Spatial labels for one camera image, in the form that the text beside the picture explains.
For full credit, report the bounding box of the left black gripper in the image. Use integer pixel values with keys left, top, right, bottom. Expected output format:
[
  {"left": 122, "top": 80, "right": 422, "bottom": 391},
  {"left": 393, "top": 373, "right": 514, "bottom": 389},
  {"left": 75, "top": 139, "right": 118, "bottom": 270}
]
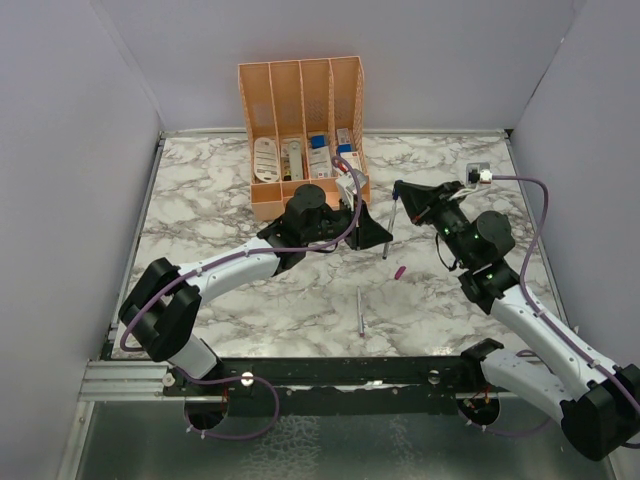
[{"left": 303, "top": 195, "right": 393, "bottom": 251}]

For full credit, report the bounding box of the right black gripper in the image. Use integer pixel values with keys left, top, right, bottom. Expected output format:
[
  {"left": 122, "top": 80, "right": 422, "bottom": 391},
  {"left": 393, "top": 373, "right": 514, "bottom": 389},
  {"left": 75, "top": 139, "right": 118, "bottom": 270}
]
[{"left": 396, "top": 180, "right": 475, "bottom": 267}]

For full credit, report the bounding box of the blue whiteboard marker pen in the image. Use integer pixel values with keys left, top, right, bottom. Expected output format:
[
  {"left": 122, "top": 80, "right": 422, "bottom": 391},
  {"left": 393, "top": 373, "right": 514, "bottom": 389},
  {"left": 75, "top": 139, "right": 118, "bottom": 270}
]
[{"left": 382, "top": 196, "right": 398, "bottom": 260}]

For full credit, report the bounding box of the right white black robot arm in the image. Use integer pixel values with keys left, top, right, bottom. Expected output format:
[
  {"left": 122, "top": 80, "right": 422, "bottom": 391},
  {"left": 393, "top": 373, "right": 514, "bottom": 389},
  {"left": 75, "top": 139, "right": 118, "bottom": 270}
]
[{"left": 394, "top": 180, "right": 639, "bottom": 461}]

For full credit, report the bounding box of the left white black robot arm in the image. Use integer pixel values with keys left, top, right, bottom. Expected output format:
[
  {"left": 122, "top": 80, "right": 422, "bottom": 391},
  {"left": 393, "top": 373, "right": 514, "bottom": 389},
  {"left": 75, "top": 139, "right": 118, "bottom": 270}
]
[{"left": 118, "top": 184, "right": 393, "bottom": 395}]

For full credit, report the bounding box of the purple pen cap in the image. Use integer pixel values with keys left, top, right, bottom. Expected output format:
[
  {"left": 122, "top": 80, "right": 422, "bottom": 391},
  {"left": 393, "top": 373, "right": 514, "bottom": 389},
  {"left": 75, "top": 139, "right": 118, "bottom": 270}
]
[{"left": 394, "top": 266, "right": 406, "bottom": 280}]

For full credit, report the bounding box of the purple whiteboard marker pen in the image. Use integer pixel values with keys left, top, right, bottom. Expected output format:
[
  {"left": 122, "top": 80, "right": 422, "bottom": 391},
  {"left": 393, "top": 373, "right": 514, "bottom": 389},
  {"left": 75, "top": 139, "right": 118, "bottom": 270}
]
[{"left": 356, "top": 286, "right": 365, "bottom": 338}]

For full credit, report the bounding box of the white blue box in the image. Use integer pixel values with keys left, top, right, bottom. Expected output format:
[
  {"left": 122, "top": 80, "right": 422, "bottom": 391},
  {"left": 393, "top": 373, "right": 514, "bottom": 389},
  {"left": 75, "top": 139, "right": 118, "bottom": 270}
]
[{"left": 308, "top": 133, "right": 333, "bottom": 179}]

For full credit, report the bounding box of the white red box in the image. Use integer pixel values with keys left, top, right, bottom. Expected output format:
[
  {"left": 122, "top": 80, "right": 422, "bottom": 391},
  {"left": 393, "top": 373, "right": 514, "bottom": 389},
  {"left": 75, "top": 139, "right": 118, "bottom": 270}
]
[{"left": 336, "top": 128, "right": 364, "bottom": 172}]

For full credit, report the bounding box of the grey stapler tool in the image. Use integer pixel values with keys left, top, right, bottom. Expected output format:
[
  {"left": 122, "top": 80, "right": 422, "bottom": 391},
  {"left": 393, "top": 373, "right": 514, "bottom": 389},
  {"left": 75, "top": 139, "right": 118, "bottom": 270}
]
[{"left": 288, "top": 140, "right": 304, "bottom": 181}]

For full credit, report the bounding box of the white oval package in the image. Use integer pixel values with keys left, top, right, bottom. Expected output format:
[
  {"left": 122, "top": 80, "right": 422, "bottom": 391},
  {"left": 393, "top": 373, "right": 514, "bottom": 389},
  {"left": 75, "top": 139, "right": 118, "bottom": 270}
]
[{"left": 253, "top": 137, "right": 280, "bottom": 183}]

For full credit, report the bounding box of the peach desk organizer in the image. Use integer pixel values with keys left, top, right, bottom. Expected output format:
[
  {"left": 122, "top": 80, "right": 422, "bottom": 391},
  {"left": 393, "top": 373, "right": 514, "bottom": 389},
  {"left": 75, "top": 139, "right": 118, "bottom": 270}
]
[{"left": 238, "top": 56, "right": 368, "bottom": 221}]

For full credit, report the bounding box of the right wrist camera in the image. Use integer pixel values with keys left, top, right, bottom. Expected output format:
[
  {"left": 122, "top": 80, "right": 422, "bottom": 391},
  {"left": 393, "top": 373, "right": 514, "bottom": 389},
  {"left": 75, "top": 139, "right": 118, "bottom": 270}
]
[{"left": 465, "top": 162, "right": 493, "bottom": 188}]

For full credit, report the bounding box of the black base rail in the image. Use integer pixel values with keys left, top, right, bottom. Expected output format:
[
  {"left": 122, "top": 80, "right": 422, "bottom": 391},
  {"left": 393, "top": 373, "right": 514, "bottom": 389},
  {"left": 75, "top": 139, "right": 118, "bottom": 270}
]
[{"left": 163, "top": 339, "right": 503, "bottom": 417}]

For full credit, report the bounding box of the aluminium frame rail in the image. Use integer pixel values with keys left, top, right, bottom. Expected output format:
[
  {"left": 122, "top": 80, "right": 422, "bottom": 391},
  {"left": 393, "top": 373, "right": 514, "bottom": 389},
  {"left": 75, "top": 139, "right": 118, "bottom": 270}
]
[{"left": 79, "top": 360, "right": 168, "bottom": 402}]

